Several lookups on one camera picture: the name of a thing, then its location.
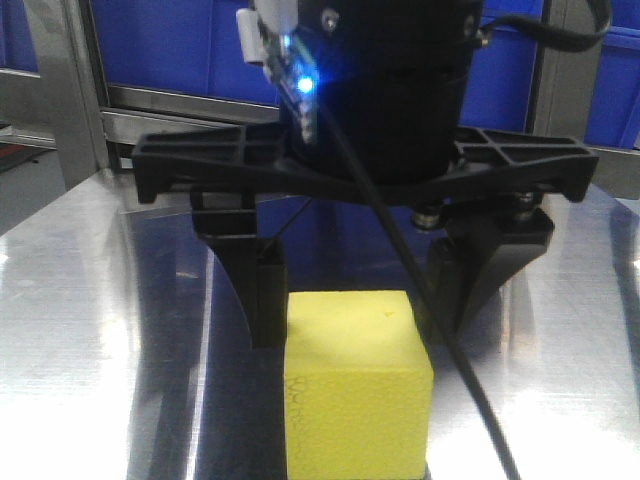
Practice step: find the blue bin far right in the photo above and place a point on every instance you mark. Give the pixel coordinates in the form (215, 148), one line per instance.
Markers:
(614, 115)

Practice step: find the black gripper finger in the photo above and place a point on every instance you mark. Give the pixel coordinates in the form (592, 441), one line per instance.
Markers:
(228, 224)
(476, 247)

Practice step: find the yellow foam block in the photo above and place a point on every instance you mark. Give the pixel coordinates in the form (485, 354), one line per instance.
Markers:
(358, 386)

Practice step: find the steel shelf upright post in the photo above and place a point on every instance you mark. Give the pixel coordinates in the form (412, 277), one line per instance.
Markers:
(72, 76)
(562, 91)

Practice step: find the blue bin far left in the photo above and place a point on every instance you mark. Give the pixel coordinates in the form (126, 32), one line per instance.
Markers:
(17, 49)

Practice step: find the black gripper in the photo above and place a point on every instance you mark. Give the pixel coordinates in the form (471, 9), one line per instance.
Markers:
(392, 81)

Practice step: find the steel shelf front rail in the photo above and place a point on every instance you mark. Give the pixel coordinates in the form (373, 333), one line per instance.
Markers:
(134, 111)

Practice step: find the steel shelf upright post left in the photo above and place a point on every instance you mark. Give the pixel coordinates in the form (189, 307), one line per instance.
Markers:
(72, 76)

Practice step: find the steel shelf upright post right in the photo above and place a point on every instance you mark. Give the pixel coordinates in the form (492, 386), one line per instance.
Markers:
(562, 91)

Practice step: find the circuit board with blue LED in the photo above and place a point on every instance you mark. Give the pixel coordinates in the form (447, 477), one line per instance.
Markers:
(269, 39)

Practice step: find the blue plastic bin right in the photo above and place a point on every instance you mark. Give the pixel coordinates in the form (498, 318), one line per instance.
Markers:
(500, 82)

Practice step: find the blue plastic bin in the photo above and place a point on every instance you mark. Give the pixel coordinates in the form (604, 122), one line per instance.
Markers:
(190, 47)
(500, 82)

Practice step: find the blue plastic bin left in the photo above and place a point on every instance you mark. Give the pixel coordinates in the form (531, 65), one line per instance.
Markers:
(190, 47)

